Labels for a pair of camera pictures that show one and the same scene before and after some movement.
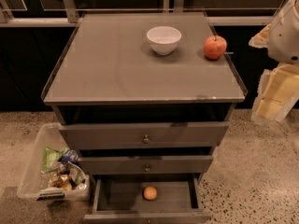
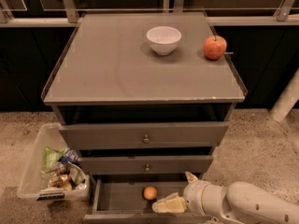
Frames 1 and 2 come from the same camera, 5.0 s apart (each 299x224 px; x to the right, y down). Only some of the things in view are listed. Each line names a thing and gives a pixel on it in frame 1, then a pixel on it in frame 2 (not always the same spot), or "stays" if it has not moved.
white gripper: (285, 38) -> (193, 194)
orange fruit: (149, 192) stays
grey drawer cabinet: (146, 97) stays
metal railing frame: (71, 17) stays
